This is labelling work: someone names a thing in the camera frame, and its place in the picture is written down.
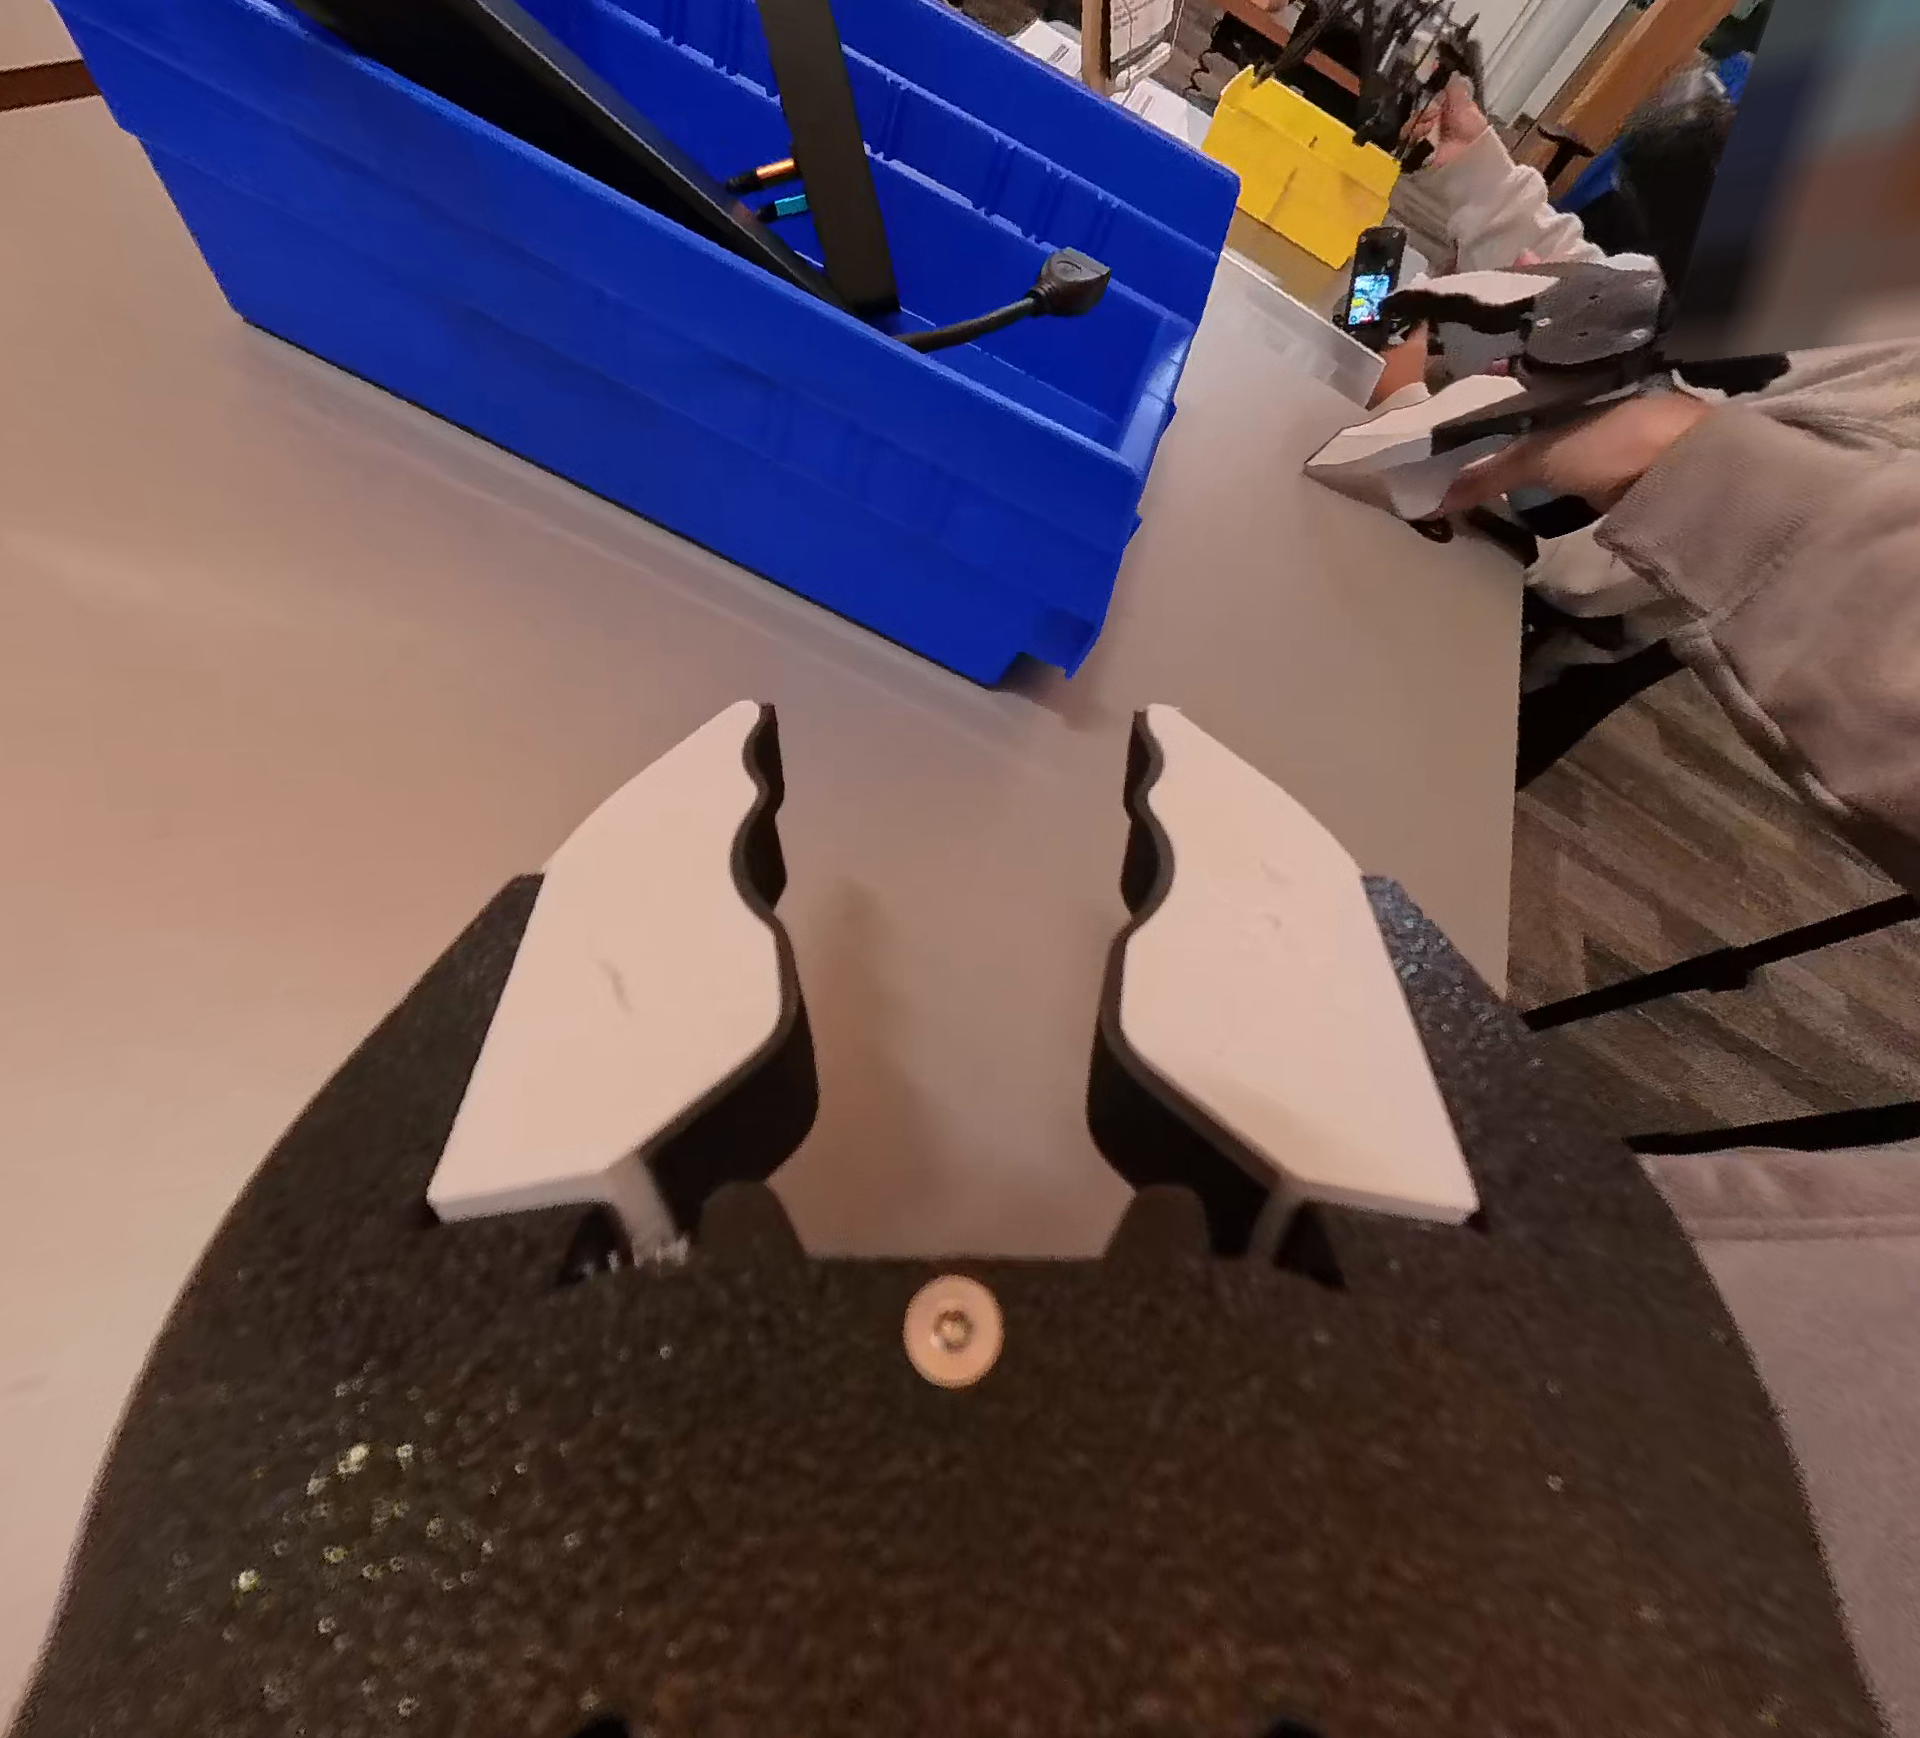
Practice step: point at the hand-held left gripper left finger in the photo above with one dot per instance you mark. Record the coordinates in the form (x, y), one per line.
(632, 1003)

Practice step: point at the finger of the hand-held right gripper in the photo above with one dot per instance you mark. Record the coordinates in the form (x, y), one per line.
(1401, 455)
(1478, 298)

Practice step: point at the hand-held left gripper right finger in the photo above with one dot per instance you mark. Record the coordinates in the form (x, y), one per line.
(1275, 1003)

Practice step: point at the blue plastic bin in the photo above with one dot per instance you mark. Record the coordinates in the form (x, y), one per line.
(602, 343)

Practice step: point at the another person's forearm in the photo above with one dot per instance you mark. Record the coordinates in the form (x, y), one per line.
(1516, 200)

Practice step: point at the person's right forearm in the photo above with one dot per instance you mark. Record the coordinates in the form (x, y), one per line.
(1784, 539)

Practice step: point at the person's right hand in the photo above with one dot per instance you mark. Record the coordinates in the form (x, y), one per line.
(1591, 455)

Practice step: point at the yellow plastic bin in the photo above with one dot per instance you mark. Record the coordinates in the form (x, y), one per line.
(1298, 156)

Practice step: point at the black tripod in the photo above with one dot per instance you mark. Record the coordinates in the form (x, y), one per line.
(1725, 969)

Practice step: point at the person's grey trouser leg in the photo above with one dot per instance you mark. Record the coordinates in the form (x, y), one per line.
(1844, 1317)

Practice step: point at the flat black antenna panel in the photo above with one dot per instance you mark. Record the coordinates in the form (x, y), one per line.
(817, 119)

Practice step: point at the large black electronic box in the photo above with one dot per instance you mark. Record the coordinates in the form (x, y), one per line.
(450, 12)

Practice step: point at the brown strip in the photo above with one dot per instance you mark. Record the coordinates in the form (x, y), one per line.
(39, 84)

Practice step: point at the small black camera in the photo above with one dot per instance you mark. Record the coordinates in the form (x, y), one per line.
(1374, 286)

